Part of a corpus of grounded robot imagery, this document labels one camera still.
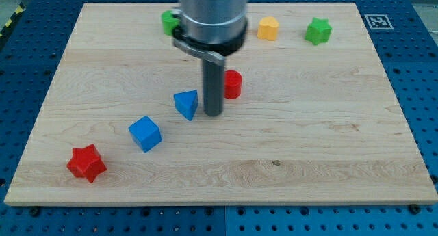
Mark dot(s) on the red cylinder block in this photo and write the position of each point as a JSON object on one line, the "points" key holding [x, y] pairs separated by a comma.
{"points": [[232, 84]]}

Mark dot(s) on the blue triangle block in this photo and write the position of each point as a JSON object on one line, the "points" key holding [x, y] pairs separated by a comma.
{"points": [[186, 103]]}

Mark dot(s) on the green cylinder block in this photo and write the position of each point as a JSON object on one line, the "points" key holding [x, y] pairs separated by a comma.
{"points": [[169, 22]]}

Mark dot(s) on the white fiducial marker tag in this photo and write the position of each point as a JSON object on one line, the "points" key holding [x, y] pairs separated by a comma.
{"points": [[378, 22]]}

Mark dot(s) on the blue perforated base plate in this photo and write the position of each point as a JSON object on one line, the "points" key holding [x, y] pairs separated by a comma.
{"points": [[31, 53]]}

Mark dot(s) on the red star block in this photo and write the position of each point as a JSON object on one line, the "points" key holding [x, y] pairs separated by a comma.
{"points": [[86, 163]]}

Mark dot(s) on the blue cube block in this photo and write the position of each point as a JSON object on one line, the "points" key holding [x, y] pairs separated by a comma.
{"points": [[145, 133]]}

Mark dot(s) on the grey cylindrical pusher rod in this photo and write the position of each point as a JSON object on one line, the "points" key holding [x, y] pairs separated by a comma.
{"points": [[213, 88]]}

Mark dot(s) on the green star block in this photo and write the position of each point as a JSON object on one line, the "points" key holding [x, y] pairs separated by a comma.
{"points": [[318, 31]]}

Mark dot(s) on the yellow heart block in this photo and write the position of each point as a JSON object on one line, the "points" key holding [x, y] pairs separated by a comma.
{"points": [[268, 28]]}

